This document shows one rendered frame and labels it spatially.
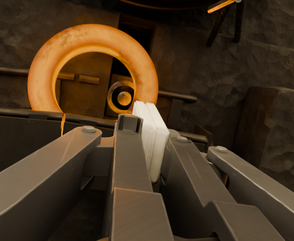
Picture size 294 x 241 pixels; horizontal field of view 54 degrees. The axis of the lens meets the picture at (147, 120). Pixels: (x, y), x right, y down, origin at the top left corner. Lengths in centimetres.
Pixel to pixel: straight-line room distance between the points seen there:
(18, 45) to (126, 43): 17
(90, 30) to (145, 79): 11
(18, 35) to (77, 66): 10
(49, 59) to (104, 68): 9
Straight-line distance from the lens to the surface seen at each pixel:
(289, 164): 46
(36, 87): 43
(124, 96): 49
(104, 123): 39
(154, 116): 17
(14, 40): 50
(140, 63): 43
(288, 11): 63
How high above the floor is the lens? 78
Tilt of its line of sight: 8 degrees down
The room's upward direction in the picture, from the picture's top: 11 degrees clockwise
